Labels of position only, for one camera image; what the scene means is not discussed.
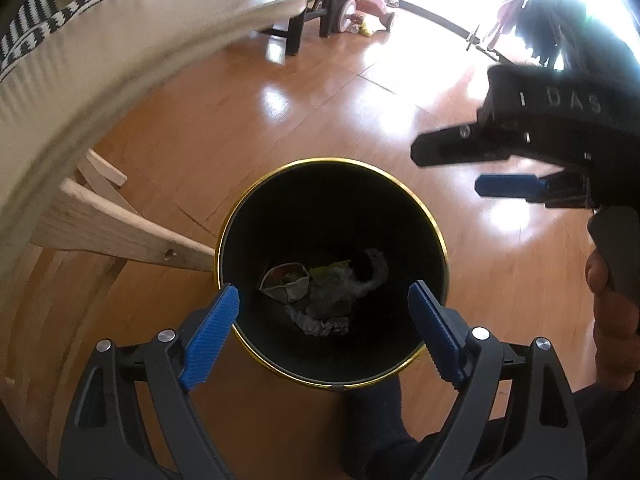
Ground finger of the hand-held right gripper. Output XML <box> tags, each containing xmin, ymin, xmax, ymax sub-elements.
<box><xmin>411</xmin><ymin>124</ymin><xmax>528</xmax><ymax>167</ymax></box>
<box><xmin>475</xmin><ymin>170</ymin><xmax>593</xmax><ymax>208</ymax></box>

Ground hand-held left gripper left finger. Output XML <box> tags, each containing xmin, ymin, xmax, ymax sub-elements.
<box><xmin>59</xmin><ymin>283</ymin><xmax>241</xmax><ymax>480</ymax></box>

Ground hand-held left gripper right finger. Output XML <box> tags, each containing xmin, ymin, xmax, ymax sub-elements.
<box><xmin>407</xmin><ymin>281</ymin><xmax>588</xmax><ymax>480</ymax></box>

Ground black gold-rimmed waste bin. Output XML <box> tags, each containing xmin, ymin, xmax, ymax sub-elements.
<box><xmin>216</xmin><ymin>158</ymin><xmax>451</xmax><ymax>392</ymax></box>

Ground person's right hand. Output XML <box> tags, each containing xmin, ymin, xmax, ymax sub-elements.
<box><xmin>585</xmin><ymin>250</ymin><xmax>640</xmax><ymax>392</ymax></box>

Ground dark hanging cloth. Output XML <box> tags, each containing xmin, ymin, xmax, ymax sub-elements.
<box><xmin>520</xmin><ymin>0</ymin><xmax>636</xmax><ymax>76</ymax></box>

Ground crumpled grey plastic film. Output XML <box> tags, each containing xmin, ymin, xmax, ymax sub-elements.
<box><xmin>345</xmin><ymin>247</ymin><xmax>391</xmax><ymax>297</ymax></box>

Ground crumpled colourful wrapper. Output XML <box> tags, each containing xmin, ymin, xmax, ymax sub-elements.
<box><xmin>259</xmin><ymin>262</ymin><xmax>312</xmax><ymax>303</ymax></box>

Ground crumpled silver foil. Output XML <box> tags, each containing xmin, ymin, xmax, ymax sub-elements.
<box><xmin>285</xmin><ymin>304</ymin><xmax>351</xmax><ymax>338</ymax></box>

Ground pink hanging cloth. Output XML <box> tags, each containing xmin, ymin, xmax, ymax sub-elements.
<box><xmin>492</xmin><ymin>0</ymin><xmax>526</xmax><ymax>41</ymax></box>

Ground person's dark socked foot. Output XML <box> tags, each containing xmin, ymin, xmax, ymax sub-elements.
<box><xmin>340</xmin><ymin>375</ymin><xmax>451</xmax><ymax>480</ymax></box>

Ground crumpled green wrapper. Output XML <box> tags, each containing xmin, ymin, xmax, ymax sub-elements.
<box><xmin>309</xmin><ymin>259</ymin><xmax>351</xmax><ymax>282</ymax></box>

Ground yellow toy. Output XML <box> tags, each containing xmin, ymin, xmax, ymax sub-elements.
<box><xmin>350</xmin><ymin>12</ymin><xmax>376</xmax><ymax>38</ymax></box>

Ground person's dark trousers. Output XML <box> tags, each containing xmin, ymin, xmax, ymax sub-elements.
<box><xmin>570</xmin><ymin>385</ymin><xmax>640</xmax><ymax>480</ymax></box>

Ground black low table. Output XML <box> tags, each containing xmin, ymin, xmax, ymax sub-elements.
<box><xmin>257</xmin><ymin>0</ymin><xmax>351</xmax><ymax>56</ymax></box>

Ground round beige wooden table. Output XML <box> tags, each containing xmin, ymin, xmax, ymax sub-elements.
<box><xmin>0</xmin><ymin>0</ymin><xmax>311</xmax><ymax>461</ymax></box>

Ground black white patterned sofa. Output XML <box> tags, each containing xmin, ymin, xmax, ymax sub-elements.
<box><xmin>0</xmin><ymin>0</ymin><xmax>153</xmax><ymax>76</ymax></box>

